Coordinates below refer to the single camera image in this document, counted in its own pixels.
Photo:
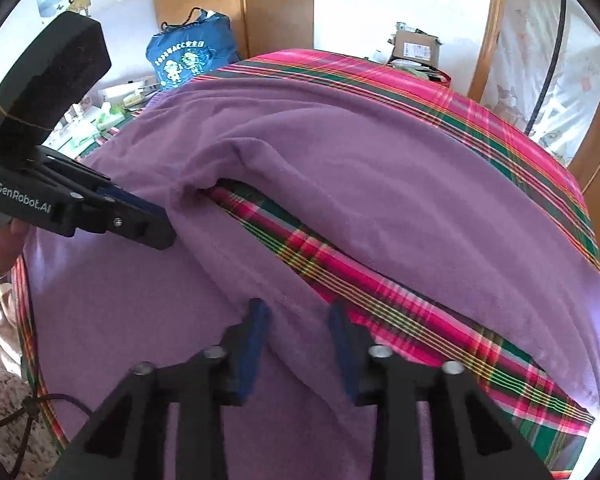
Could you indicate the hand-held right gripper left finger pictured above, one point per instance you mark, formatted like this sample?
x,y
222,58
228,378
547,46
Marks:
x,y
255,350

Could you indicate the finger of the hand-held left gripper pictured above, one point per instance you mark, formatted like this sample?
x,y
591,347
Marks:
x,y
135,225
130,199

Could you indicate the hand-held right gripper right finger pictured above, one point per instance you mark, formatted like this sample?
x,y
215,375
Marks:
x,y
342,350

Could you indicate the purple fleece garment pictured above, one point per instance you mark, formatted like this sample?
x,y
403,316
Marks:
x,y
380,185

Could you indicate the person's left hand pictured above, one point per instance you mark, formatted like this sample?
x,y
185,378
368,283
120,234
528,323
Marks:
x,y
2,255

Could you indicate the pink green plaid blanket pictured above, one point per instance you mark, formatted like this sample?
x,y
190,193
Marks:
x,y
380,310

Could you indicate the green tissue pack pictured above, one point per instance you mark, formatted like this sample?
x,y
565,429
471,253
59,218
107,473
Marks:
x,y
111,116
82,142

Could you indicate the blue printed bag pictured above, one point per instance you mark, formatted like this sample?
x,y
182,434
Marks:
x,y
190,55

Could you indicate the white floral pillow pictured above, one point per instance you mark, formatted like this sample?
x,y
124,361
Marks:
x,y
0,320

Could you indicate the person's floral clothing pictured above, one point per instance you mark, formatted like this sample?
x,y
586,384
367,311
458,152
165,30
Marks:
x,y
10,410

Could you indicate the wooden wardrobe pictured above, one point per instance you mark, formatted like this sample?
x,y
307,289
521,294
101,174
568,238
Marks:
x,y
260,0

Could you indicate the cardboard box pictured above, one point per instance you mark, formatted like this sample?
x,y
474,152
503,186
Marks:
x,y
415,47

